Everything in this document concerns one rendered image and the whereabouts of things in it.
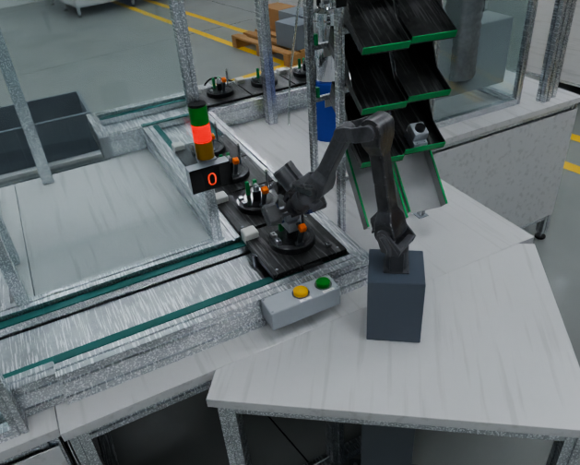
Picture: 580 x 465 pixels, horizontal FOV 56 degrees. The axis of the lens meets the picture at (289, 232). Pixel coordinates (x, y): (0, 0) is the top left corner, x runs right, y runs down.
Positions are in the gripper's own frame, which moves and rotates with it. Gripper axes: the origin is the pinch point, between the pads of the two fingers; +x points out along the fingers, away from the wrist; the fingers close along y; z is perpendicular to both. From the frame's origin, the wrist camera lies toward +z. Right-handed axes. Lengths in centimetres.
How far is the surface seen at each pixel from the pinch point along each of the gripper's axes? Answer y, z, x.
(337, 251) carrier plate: -8.7, -15.9, -1.1
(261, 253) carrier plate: 10.8, -8.1, 6.7
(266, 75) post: -42, 75, 75
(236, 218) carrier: 9.8, 7.1, 22.5
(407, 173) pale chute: -41.4, -0.8, -0.5
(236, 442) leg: 37, -53, 2
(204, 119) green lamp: 18.0, 28.4, -14.4
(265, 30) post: -44, 90, 63
